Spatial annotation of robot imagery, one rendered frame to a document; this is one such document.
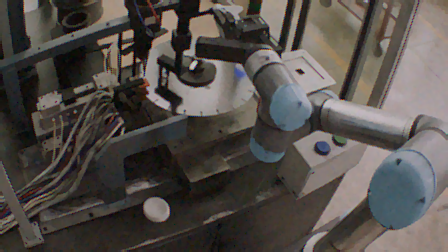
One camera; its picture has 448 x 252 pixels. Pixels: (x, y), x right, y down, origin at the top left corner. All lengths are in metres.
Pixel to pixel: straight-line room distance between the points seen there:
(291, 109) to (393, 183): 0.29
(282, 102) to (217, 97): 0.42
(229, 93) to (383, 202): 0.70
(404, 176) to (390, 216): 0.07
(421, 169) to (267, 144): 0.41
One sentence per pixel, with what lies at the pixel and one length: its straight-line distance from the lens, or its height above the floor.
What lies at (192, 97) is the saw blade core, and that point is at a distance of 1.19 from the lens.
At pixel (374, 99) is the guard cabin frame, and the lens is 1.35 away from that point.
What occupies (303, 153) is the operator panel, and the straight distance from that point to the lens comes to 1.20.
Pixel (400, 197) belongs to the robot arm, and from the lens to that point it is 0.61.
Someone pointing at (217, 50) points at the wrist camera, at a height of 1.21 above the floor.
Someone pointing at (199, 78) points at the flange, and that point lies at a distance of 1.23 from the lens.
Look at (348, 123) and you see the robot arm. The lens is 0.87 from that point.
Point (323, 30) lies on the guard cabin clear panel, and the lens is 1.48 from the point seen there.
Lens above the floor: 1.77
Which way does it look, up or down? 46 degrees down
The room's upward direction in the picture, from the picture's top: 11 degrees clockwise
